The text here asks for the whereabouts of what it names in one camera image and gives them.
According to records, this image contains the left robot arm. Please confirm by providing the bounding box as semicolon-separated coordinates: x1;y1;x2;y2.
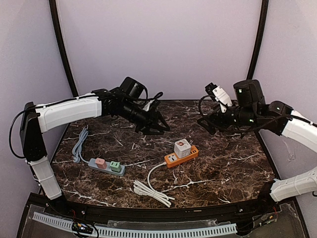
18;77;170;200

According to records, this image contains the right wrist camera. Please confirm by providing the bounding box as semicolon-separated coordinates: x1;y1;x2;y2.
205;82;232;113

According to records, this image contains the green charger plug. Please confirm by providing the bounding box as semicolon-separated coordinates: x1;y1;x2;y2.
109;161;122;173

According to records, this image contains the pink charger plug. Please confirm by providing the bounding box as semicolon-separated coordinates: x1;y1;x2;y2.
95;158;107;170

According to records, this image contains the light blue power cable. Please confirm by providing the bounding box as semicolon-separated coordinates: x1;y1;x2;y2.
71;126;90;164

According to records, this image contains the black corner post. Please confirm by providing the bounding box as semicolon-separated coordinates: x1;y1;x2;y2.
246;0;269;80
49;0;79;97

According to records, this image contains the black front frame rail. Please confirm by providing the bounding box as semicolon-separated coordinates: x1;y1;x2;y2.
59;199;263;224

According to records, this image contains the white slotted cable duct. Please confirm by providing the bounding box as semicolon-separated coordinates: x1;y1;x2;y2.
32;212;237;238

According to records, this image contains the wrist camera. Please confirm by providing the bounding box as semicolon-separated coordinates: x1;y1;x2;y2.
205;82;232;113
143;99;160;112

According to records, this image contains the black sleeved left cable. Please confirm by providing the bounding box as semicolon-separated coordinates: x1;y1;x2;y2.
133;85;164;104

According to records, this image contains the white power strip cable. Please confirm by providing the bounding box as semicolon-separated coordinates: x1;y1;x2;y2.
133;162;175;208

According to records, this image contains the black sleeved camera cable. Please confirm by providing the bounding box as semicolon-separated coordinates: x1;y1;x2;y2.
198;95;216;119

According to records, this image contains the orange power strip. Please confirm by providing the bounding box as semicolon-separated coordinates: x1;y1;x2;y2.
164;145;199;169

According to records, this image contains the light blue power strip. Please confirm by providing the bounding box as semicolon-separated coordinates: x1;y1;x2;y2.
88;158;126;177

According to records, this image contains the black right corner post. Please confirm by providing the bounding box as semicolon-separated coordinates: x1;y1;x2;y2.
246;0;269;80

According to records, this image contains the black left corner post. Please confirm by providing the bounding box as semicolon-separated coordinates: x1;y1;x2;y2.
49;0;79;97

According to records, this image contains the white cube socket adapter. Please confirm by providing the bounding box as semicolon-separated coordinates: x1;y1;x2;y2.
174;139;191;159

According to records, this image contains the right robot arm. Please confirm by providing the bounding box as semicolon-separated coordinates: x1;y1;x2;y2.
197;79;317;203

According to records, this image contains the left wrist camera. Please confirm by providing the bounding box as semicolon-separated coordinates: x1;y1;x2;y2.
143;99;160;112

